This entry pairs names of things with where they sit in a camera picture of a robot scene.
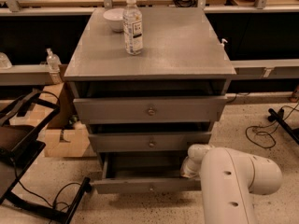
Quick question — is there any grey bottom drawer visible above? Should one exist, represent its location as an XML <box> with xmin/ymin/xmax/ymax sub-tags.
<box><xmin>93</xmin><ymin>151</ymin><xmax>201</xmax><ymax>194</ymax></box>

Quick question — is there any clear sanitizer pump bottle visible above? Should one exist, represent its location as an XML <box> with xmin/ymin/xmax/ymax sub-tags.
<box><xmin>46</xmin><ymin>49</ymin><xmax>62</xmax><ymax>84</ymax></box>

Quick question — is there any black cart frame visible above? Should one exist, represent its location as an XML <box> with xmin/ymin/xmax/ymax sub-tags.
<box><xmin>0</xmin><ymin>89</ymin><xmax>92</xmax><ymax>224</ymax></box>

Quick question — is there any grey drawer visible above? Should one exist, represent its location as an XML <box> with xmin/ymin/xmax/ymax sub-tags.
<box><xmin>93</xmin><ymin>151</ymin><xmax>201</xmax><ymax>194</ymax></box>
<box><xmin>89</xmin><ymin>132</ymin><xmax>211</xmax><ymax>152</ymax></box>
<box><xmin>74</xmin><ymin>96</ymin><xmax>226</xmax><ymax>124</ymax></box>

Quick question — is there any black floor cable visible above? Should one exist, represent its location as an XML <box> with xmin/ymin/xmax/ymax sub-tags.
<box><xmin>244</xmin><ymin>100</ymin><xmax>299</xmax><ymax>149</ymax></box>

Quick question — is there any grey drawer cabinet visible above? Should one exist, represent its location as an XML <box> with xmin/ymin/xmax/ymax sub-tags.
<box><xmin>63</xmin><ymin>7</ymin><xmax>236</xmax><ymax>173</ymax></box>

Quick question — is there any grey middle drawer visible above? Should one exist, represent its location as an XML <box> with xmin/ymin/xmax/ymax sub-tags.
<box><xmin>89</xmin><ymin>132</ymin><xmax>211</xmax><ymax>152</ymax></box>

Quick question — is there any white pump dispenser top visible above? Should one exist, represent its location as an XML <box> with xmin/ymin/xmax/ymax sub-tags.
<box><xmin>221</xmin><ymin>38</ymin><xmax>228</xmax><ymax>49</ymax></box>

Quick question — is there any clear plastic water bottle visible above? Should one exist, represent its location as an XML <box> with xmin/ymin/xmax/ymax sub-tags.
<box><xmin>122</xmin><ymin>0</ymin><xmax>143</xmax><ymax>55</ymax></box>

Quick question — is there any grey top drawer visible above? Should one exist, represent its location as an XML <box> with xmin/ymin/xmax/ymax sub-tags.
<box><xmin>74</xmin><ymin>96</ymin><xmax>226</xmax><ymax>124</ymax></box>

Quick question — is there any white bowl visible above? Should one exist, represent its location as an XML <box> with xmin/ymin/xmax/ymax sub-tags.
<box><xmin>103</xmin><ymin>8</ymin><xmax>123</xmax><ymax>32</ymax></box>

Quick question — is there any black stand leg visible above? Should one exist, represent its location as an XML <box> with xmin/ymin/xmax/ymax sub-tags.
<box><xmin>268</xmin><ymin>108</ymin><xmax>299</xmax><ymax>145</ymax></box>

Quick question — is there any cardboard box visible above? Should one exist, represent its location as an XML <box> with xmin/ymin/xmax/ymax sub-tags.
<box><xmin>29</xmin><ymin>64</ymin><xmax>97</xmax><ymax>159</ymax></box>

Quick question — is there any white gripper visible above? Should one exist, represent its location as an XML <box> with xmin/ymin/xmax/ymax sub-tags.
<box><xmin>180</xmin><ymin>144</ymin><xmax>214</xmax><ymax>178</ymax></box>

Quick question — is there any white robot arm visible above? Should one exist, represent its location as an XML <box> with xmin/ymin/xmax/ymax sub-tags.
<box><xmin>180</xmin><ymin>145</ymin><xmax>282</xmax><ymax>224</ymax></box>

